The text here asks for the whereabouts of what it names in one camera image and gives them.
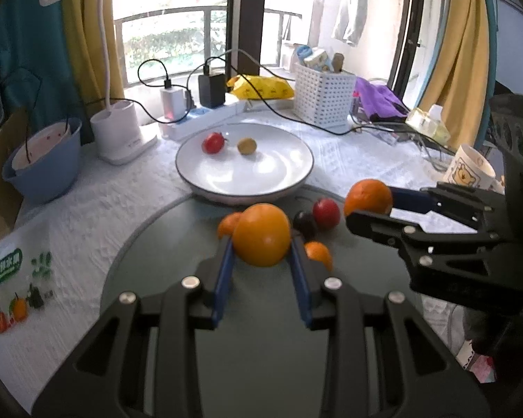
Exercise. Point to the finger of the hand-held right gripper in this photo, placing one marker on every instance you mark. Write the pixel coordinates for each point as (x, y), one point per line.
(412, 200)
(375, 224)

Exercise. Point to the yellow curtain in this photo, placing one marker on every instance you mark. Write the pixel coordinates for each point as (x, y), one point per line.
(457, 52)
(89, 52)

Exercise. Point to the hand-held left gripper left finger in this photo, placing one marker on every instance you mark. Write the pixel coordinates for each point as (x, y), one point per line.
(224, 278)

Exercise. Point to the pink white inner bowl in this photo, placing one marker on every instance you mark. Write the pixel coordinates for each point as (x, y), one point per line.
(43, 146)

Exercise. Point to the white plate with dark rim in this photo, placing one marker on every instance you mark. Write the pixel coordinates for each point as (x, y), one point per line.
(261, 170)

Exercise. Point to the large orange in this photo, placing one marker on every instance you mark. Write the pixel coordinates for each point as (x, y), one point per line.
(261, 235)

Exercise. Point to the yellow packet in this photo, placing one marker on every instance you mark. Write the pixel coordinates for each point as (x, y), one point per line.
(261, 88)

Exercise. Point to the red plum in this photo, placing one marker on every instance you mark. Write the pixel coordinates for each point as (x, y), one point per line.
(327, 213)

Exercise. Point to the purple cloth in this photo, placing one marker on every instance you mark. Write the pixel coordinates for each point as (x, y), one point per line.
(379, 98)

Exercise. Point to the fruit print zip bag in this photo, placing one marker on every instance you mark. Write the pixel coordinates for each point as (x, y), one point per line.
(17, 287)

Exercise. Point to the dark window frame post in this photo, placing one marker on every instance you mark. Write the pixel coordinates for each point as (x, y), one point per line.
(246, 17)

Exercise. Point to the white flat box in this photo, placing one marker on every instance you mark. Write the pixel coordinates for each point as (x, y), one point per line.
(270, 104)

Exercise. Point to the white power strip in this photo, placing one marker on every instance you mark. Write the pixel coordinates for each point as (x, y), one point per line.
(200, 119)

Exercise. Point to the white charger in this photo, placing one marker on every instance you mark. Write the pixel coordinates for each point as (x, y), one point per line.
(173, 104)

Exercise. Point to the round grey-green mat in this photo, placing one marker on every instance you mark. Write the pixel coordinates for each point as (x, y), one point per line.
(261, 357)

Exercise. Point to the cartoon print packet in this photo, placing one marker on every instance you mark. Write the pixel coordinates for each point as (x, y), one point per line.
(317, 60)

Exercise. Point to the balcony railing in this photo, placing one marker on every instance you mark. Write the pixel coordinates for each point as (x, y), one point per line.
(209, 13)

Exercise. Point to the black charger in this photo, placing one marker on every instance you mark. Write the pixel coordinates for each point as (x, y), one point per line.
(212, 91)

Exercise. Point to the brown kiwi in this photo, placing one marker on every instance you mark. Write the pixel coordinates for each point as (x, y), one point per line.
(246, 146)

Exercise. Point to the blue plastic bowl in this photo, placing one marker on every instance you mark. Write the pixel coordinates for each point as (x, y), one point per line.
(43, 178)

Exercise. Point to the small orange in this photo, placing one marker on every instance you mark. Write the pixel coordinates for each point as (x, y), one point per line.
(319, 253)
(227, 224)

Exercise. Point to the white textured tablecloth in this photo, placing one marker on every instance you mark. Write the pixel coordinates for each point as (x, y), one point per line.
(113, 209)

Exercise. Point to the hanging pale garment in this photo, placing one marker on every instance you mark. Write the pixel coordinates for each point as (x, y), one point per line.
(353, 4)

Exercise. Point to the teal curtain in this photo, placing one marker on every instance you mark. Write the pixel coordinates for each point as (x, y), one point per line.
(30, 43)

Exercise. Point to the clear tissue pack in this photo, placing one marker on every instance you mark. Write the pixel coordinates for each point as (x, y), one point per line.
(427, 122)

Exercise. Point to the cartoon bear mug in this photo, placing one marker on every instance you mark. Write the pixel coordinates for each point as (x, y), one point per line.
(466, 170)

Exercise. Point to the white desk lamp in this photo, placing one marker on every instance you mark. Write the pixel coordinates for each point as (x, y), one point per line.
(113, 133)

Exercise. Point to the white perforated basket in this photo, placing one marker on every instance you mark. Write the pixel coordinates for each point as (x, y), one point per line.
(322, 96)

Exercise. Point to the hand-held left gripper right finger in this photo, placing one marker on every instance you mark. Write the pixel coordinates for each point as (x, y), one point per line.
(300, 278)

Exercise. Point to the dark cherry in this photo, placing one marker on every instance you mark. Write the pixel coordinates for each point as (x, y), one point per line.
(304, 224)

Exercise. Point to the small red fruit with stem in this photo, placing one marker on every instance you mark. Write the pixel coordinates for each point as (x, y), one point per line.
(212, 143)

